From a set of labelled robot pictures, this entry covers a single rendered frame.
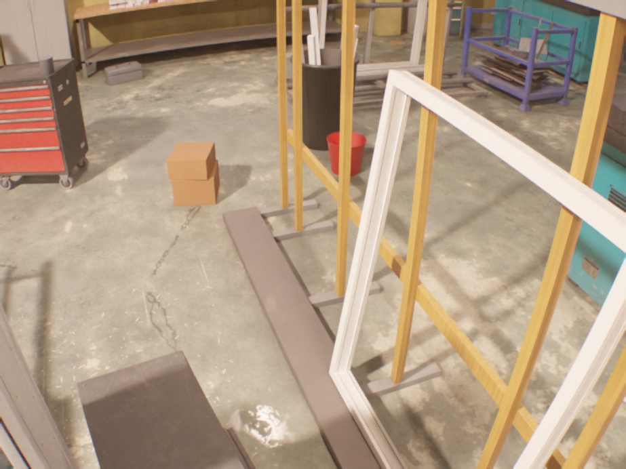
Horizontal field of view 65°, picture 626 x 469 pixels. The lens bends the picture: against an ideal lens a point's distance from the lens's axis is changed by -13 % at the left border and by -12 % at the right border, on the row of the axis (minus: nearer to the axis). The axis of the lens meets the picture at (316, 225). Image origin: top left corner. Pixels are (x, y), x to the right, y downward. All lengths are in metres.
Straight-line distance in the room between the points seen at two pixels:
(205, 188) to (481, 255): 1.94
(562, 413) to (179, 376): 1.03
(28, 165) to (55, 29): 3.61
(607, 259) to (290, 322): 1.78
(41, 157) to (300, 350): 2.72
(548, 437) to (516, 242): 2.52
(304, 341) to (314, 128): 2.36
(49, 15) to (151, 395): 6.81
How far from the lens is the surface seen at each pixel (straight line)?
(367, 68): 6.55
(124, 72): 7.19
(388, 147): 2.01
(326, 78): 4.52
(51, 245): 3.97
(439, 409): 2.63
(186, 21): 8.53
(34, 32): 8.02
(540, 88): 6.67
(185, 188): 4.02
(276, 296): 3.08
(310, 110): 4.67
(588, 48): 7.80
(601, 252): 3.27
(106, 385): 1.65
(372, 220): 2.13
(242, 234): 3.59
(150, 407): 1.56
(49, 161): 4.57
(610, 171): 3.11
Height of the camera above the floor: 2.01
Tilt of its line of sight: 32 degrees down
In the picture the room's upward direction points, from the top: straight up
